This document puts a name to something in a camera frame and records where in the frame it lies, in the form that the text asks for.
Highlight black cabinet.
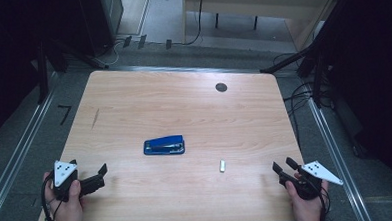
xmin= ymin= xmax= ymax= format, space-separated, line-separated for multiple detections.
xmin=75 ymin=0 xmax=127 ymax=59

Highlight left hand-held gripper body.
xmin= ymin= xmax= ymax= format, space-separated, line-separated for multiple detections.
xmin=51 ymin=159 xmax=82 ymax=203

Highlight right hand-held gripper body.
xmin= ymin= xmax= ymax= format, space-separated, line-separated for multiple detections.
xmin=294 ymin=159 xmax=345 ymax=201

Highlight person's left hand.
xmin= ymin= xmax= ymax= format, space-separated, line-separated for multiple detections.
xmin=42 ymin=170 xmax=85 ymax=221

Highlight metal floor rail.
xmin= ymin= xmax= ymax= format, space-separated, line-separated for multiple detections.
xmin=305 ymin=94 xmax=374 ymax=221
xmin=0 ymin=70 xmax=65 ymax=221
xmin=108 ymin=58 xmax=270 ymax=80

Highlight light wooden bench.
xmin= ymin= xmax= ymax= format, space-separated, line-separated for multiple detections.
xmin=180 ymin=0 xmax=345 ymax=57

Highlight person's right hand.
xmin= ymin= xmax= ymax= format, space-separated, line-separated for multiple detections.
xmin=284 ymin=179 xmax=331 ymax=221

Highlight black floor cables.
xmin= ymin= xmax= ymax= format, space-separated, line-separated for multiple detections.
xmin=272 ymin=50 xmax=337 ymax=150

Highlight black hanging cable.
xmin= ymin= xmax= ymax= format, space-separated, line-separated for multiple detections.
xmin=168 ymin=0 xmax=207 ymax=48

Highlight black stand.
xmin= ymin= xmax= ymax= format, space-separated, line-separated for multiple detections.
xmin=258 ymin=34 xmax=327 ymax=113
xmin=35 ymin=34 xmax=112 ymax=105

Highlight black curtain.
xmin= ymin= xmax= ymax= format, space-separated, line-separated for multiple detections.
xmin=312 ymin=0 xmax=392 ymax=211
xmin=0 ymin=0 xmax=86 ymax=147

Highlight white floor cable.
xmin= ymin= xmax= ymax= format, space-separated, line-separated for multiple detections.
xmin=105 ymin=40 xmax=127 ymax=67

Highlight blue stapler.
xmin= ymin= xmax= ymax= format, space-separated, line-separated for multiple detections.
xmin=142 ymin=134 xmax=186 ymax=157

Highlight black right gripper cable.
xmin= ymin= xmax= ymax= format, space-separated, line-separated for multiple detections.
xmin=315 ymin=184 xmax=333 ymax=221

